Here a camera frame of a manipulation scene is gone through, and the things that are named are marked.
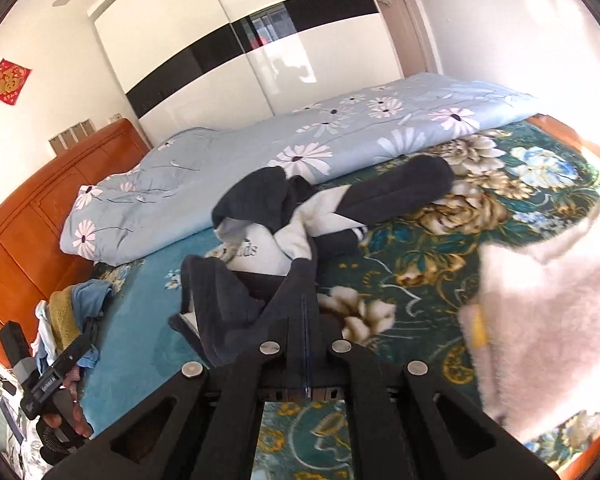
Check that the light blue floral quilt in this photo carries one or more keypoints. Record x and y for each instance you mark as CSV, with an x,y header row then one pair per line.
x,y
220,180

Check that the navy and white sweatshirt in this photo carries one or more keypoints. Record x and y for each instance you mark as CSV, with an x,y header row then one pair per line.
x,y
280,230

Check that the white cloth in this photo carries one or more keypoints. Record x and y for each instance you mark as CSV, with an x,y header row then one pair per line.
x,y
42,330

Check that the white wall switch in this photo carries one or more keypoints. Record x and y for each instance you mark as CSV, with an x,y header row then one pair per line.
x,y
114,117

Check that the person's left hand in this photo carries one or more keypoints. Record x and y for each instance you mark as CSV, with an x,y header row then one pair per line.
x,y
76,412

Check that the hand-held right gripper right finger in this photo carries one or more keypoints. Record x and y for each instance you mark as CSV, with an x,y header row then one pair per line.
x,y
314,310

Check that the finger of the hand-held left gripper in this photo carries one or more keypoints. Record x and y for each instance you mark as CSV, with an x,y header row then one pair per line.
x,y
75,350

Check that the red wall decoration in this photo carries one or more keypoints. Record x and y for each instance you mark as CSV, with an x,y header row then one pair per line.
x,y
7,82

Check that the teal floral blanket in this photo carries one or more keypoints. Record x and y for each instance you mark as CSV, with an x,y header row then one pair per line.
x,y
420,240

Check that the wooden bed frame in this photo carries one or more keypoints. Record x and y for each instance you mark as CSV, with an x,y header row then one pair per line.
x,y
575,142

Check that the pink fluffy garment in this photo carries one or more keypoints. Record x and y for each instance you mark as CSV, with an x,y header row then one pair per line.
x,y
545,320

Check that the wooden door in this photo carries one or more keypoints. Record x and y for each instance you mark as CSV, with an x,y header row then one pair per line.
x,y
402,15

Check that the orange wooden headboard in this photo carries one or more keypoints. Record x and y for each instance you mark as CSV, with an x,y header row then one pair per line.
x,y
40,210

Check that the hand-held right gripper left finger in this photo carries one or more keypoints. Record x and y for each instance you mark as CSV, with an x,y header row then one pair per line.
x,y
299,305

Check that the grey wall panels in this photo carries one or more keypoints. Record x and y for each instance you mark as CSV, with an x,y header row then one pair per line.
x,y
72,135

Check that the tan cloth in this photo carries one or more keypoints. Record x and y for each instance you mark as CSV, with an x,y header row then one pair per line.
x,y
65,320

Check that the white wardrobe with black stripe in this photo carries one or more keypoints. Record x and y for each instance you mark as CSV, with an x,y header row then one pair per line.
x,y
230,45

